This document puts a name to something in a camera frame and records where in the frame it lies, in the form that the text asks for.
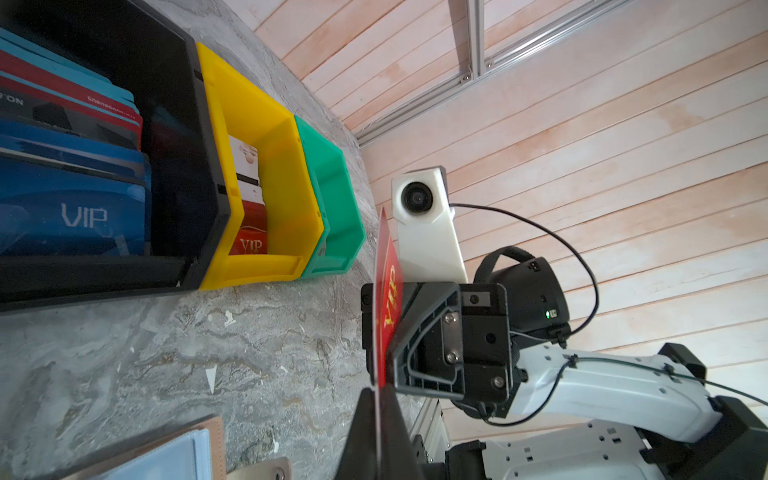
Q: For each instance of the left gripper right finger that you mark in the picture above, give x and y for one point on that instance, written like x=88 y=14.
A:
x=397 y=456

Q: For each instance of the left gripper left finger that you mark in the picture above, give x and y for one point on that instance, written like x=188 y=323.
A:
x=359 y=460

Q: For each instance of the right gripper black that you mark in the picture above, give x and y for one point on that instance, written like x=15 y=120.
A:
x=514 y=302

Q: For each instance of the red VIP card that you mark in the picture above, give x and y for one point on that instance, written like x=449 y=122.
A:
x=387 y=297

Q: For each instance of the tan leather card holder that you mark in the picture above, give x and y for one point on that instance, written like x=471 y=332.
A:
x=195 y=451

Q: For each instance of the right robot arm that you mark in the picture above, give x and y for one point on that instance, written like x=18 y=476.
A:
x=647 y=417

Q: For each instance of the red and white cards stack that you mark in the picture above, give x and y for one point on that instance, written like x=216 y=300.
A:
x=251 y=238

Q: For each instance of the blue VIP cards stack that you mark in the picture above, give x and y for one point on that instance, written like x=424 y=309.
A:
x=74 y=180

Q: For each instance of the green plastic bin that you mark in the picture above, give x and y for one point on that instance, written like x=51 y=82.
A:
x=344 y=232

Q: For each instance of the yellow plastic bin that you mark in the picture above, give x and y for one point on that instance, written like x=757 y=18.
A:
x=240 y=110

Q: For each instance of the black plastic bin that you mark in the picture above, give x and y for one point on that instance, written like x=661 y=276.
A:
x=140 y=50

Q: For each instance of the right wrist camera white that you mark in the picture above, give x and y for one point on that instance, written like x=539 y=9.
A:
x=428 y=246

